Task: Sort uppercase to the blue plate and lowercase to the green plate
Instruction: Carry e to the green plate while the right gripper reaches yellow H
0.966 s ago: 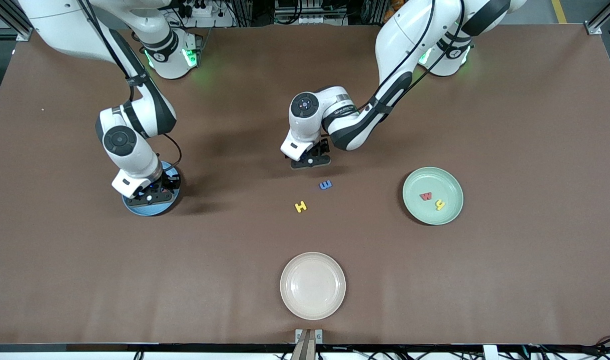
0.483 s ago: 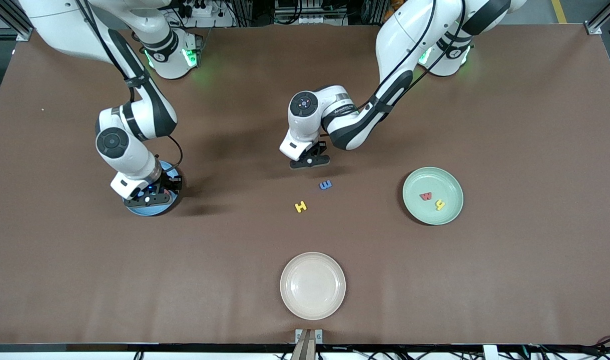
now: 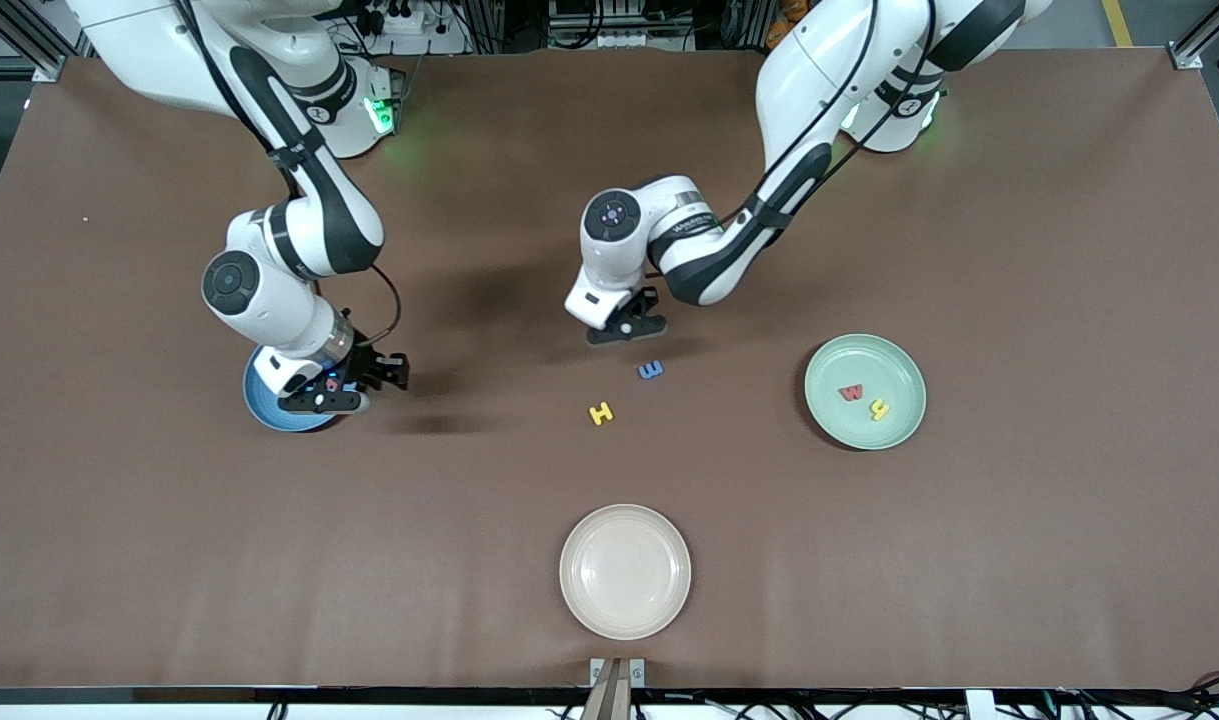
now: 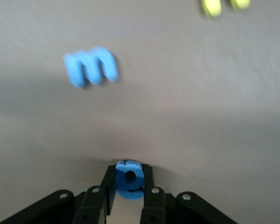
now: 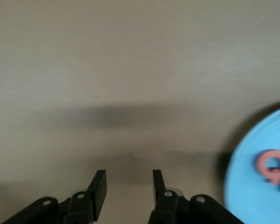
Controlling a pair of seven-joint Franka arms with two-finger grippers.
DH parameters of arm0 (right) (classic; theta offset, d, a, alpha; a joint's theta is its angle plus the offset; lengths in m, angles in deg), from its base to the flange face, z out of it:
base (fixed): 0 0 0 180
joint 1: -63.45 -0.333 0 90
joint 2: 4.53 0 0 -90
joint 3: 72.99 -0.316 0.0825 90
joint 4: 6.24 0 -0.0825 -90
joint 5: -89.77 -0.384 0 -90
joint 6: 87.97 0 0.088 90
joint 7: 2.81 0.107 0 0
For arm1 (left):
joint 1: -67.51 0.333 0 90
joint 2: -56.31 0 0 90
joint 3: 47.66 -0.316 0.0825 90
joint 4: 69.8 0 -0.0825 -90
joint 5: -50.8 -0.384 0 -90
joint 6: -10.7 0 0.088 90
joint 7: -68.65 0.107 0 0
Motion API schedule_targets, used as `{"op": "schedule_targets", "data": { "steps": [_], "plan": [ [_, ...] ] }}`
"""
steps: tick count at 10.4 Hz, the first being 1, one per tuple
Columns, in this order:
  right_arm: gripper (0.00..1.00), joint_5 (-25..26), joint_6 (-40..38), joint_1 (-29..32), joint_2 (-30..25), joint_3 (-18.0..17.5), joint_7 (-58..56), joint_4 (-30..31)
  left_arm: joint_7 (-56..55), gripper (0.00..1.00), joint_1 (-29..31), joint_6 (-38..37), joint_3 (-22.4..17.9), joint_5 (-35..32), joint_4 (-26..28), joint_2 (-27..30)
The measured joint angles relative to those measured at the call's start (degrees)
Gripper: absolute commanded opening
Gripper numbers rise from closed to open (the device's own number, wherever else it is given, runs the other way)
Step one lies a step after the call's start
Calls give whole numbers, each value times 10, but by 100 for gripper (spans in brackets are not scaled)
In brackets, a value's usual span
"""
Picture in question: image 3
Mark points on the blue lowercase letter m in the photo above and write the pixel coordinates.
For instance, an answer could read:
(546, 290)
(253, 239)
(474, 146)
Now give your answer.
(651, 370)

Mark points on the yellow lowercase letter y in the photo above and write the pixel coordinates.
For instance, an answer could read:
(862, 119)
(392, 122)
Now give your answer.
(879, 408)

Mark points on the orange toy pile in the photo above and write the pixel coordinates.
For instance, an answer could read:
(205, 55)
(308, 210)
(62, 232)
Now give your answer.
(791, 10)

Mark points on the green round plate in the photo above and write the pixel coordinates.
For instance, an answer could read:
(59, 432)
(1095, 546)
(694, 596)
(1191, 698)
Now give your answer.
(889, 365)

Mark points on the aluminium frame profile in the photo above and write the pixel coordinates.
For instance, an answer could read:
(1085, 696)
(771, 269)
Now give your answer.
(1194, 50)
(44, 65)

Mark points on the brown table cover mat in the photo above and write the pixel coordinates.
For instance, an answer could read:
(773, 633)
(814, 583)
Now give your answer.
(169, 550)

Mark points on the beige round plate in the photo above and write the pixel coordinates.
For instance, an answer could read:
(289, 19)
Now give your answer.
(624, 572)

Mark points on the metal mounting bracket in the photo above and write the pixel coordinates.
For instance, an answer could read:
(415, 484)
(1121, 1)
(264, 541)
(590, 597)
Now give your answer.
(617, 690)

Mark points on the white power strip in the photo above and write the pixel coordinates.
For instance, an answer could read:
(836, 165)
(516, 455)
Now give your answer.
(624, 40)
(404, 20)

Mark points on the red lowercase letter w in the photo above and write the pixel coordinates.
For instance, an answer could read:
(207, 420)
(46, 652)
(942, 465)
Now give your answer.
(851, 394)

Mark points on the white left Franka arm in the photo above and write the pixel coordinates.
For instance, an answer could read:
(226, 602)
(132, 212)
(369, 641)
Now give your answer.
(819, 70)

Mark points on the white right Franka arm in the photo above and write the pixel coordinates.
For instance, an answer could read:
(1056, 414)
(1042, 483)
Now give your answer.
(284, 320)

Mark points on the yellow uppercase letter H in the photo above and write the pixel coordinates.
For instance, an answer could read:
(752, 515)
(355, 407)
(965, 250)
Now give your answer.
(601, 413)

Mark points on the blue round plate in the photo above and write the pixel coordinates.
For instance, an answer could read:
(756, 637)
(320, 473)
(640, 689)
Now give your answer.
(264, 405)

